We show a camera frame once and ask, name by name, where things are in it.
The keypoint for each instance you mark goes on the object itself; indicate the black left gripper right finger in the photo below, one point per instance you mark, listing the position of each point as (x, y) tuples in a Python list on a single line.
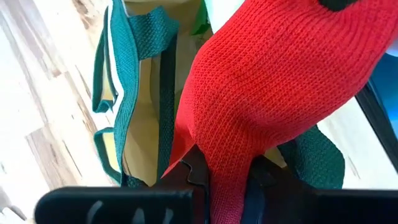
[(295, 205)]

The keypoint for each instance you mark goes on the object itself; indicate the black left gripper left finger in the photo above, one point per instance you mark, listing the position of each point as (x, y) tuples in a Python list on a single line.
[(124, 205)]

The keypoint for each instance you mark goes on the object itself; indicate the red knitted garden glove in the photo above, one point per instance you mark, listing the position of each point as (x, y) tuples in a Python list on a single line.
[(264, 77)]

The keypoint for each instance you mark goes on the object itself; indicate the beige gardening bag green trim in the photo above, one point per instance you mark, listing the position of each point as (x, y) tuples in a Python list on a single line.
[(124, 62)]

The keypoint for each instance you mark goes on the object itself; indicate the black aluminium table frame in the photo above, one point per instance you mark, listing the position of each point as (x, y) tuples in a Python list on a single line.
[(379, 124)]

